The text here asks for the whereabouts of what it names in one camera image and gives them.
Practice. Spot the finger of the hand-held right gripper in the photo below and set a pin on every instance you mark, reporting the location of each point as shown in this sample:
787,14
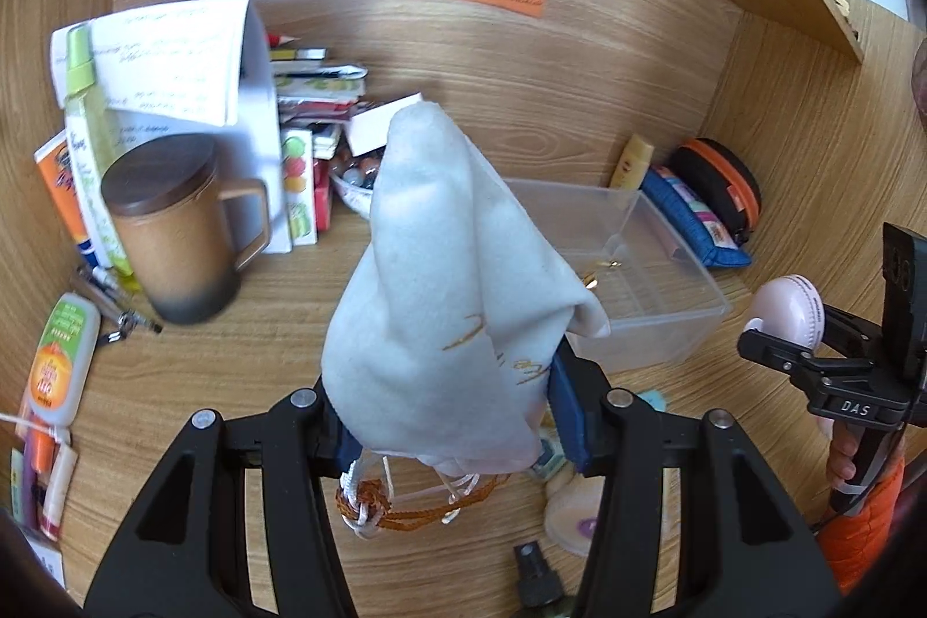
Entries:
782,354
847,321

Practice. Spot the white tube with red end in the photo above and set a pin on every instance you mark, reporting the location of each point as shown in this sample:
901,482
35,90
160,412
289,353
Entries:
58,495

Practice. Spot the black pouch with orange zipper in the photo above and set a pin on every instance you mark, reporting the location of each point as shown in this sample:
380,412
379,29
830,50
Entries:
713,176

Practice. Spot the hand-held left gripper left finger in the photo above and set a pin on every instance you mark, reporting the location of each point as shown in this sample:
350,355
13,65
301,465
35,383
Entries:
290,444

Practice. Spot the yellow cream tube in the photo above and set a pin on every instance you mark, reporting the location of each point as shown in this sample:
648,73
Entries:
630,162

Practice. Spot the blue patchwork pencil case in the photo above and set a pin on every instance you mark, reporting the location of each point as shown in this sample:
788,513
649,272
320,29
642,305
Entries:
695,220

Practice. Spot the red white marker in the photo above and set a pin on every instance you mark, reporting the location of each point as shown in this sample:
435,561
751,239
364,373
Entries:
281,39

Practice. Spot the wooden desktop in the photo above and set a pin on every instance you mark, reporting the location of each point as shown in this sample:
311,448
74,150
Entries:
290,335

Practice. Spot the clear plastic storage box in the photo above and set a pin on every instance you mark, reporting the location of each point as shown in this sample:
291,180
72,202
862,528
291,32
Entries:
652,314

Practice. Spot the light blue small item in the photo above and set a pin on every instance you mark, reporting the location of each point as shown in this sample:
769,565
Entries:
653,401

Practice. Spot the stack of books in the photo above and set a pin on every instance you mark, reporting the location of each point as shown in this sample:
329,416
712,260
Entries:
315,97

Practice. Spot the white handwritten papers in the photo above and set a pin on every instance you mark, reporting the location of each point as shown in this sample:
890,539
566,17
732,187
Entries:
181,60

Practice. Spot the bowl of beads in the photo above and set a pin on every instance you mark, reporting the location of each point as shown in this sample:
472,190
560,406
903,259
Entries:
355,187

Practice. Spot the orange printed packet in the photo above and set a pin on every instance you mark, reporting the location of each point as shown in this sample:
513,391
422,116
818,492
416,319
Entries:
54,176

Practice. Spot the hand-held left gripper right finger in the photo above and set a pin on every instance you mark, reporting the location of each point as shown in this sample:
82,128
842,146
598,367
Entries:
568,404

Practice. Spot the fruit printed book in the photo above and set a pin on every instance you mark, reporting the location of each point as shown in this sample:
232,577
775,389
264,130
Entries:
298,191

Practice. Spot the pink round compact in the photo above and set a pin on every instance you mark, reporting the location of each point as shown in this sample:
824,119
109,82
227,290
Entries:
789,307

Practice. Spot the metal pens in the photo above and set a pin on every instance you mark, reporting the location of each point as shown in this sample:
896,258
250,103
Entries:
116,299

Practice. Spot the small white cardboard box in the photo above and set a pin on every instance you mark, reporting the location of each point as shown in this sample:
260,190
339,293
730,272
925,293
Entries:
369,129

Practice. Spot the brown mug with lid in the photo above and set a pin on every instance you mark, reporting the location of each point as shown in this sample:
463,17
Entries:
174,241

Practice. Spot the cream round case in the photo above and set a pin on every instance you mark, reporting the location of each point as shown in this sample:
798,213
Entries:
568,516

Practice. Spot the person's right hand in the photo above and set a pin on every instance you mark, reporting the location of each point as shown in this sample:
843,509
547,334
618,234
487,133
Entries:
844,459

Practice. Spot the olive glass spray bottle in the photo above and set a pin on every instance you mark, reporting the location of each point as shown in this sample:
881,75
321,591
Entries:
536,574

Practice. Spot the white glue bottle orange label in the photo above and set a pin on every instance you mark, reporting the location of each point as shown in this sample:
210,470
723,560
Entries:
61,357

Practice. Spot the orange marker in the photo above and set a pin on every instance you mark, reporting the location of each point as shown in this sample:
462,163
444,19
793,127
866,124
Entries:
40,451

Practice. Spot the light green plastic spray bottle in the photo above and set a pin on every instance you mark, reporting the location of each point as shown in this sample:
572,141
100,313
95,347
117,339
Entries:
80,68

